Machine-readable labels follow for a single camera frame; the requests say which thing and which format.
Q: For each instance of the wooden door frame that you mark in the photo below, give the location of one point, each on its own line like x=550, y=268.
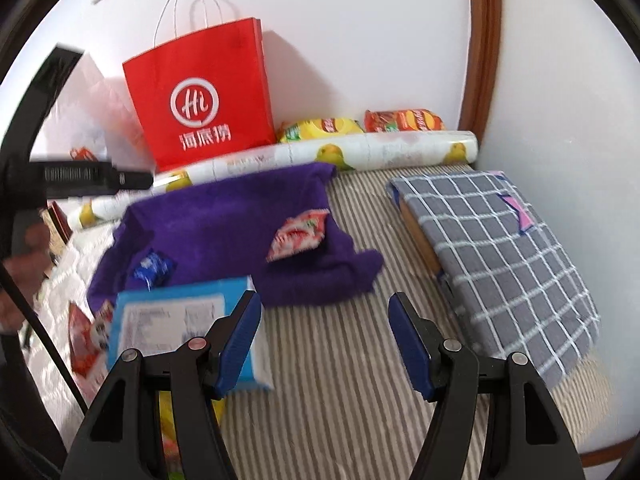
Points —
x=482, y=35

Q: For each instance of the red white snack packet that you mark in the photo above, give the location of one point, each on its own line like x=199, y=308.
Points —
x=297, y=235

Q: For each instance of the brown printed box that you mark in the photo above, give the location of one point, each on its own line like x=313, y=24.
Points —
x=56, y=230

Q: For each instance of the brown wooden board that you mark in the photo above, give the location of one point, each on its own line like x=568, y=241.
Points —
x=417, y=232

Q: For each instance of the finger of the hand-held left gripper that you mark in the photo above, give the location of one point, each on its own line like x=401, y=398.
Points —
x=100, y=177

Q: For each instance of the yellow snack packet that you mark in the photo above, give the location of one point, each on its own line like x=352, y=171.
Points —
x=165, y=420

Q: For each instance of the white plastic shopping bag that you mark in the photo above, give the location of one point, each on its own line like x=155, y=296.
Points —
x=85, y=110

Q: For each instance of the red paper shopping bag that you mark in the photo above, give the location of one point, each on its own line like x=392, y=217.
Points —
x=200, y=60

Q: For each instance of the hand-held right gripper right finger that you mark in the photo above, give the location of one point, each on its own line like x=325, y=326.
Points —
x=410, y=345

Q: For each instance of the grey checked cloth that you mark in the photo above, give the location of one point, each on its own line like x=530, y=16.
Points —
x=500, y=260

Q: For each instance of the person's left hand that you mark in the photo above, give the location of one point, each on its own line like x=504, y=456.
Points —
x=22, y=275

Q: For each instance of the light blue tissue pack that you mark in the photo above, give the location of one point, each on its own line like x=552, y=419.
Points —
x=165, y=310

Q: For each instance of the striped bed quilt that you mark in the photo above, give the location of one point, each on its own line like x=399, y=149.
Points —
x=325, y=360

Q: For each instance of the purple towel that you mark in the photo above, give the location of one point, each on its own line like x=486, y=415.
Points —
x=225, y=210

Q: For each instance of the yellow chip bag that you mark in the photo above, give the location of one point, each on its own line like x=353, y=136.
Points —
x=320, y=129

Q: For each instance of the dark red snack packet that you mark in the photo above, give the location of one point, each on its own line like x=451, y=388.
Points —
x=80, y=345

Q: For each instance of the blue snack packet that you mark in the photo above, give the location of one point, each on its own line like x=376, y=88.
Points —
x=152, y=270

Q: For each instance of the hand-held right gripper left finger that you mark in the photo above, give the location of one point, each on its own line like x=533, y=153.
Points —
x=240, y=345

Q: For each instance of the orange chip bag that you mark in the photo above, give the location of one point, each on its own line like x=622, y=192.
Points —
x=402, y=121

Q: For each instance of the lemon print paper roll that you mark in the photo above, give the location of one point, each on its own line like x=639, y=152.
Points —
x=400, y=145

